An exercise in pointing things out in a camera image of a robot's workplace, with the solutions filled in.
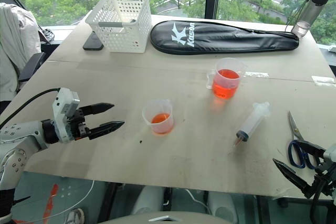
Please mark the grey jacket on chair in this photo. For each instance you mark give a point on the grey jacket on chair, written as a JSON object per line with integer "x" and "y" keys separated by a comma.
{"x": 15, "y": 37}

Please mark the black smartphone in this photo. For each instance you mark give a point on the black smartphone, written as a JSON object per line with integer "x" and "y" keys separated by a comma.
{"x": 92, "y": 43}

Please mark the clear plastic syringe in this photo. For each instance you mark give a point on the clear plastic syringe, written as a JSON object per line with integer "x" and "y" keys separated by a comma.
{"x": 252, "y": 121}

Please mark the clear bottle with black cap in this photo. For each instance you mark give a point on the clear bottle with black cap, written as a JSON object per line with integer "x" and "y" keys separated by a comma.
{"x": 309, "y": 11}

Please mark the small beaker with orange liquid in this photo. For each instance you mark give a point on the small beaker with orange liquid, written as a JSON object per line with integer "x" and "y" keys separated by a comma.
{"x": 162, "y": 124}

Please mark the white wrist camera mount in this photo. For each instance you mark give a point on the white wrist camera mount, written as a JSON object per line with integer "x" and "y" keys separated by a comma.
{"x": 331, "y": 155}
{"x": 61, "y": 108}

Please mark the black Kason racket bag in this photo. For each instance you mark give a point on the black Kason racket bag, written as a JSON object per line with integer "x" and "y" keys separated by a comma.
{"x": 223, "y": 37}

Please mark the grey robot torso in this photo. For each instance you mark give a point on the grey robot torso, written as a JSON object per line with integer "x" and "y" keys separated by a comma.
{"x": 162, "y": 219}

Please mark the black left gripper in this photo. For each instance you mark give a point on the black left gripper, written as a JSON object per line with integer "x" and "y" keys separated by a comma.
{"x": 78, "y": 127}

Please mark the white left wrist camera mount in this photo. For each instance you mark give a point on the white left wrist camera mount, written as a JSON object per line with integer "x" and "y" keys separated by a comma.
{"x": 61, "y": 108}

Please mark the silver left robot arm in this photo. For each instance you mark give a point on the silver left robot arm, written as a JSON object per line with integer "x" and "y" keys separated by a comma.
{"x": 21, "y": 134}

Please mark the clear tape strip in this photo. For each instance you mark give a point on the clear tape strip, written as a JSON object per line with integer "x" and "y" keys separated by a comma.
{"x": 323, "y": 80}
{"x": 256, "y": 74}

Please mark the white rounded robot leg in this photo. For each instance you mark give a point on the white rounded robot leg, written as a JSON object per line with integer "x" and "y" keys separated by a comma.
{"x": 223, "y": 208}
{"x": 148, "y": 200}

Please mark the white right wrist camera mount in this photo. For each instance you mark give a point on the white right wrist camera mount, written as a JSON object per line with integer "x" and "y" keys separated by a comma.
{"x": 331, "y": 155}

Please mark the large beaker with red liquid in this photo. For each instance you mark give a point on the large beaker with red liquid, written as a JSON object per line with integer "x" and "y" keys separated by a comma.
{"x": 225, "y": 85}

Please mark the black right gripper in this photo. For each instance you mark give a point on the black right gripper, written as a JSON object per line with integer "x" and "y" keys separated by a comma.
{"x": 326, "y": 179}

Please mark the grey sneaker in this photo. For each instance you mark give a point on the grey sneaker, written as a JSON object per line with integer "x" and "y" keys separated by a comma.
{"x": 76, "y": 216}

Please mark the black office chair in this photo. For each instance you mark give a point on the black office chair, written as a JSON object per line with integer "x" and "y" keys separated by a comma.
{"x": 32, "y": 65}

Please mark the white perforated plastic basket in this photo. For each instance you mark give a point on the white perforated plastic basket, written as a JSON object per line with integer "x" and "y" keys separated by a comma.
{"x": 126, "y": 37}

